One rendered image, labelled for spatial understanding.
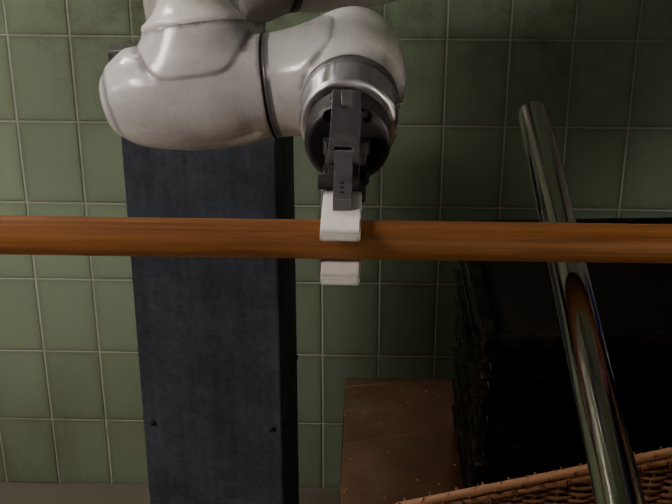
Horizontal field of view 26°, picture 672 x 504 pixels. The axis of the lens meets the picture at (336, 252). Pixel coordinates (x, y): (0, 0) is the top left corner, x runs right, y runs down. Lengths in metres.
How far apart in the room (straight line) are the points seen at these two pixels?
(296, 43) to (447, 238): 0.34
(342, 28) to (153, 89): 0.19
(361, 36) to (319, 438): 1.45
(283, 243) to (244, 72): 0.30
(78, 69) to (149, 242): 1.30
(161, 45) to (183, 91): 0.05
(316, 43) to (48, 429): 1.54
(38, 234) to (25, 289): 1.48
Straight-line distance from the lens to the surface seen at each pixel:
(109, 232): 1.12
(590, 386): 1.00
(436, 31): 2.33
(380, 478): 1.87
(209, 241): 1.10
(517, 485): 1.57
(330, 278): 1.09
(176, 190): 1.91
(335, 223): 1.09
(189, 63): 1.37
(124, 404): 2.71
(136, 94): 1.38
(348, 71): 1.30
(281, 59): 1.36
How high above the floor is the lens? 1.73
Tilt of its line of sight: 29 degrees down
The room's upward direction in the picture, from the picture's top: straight up
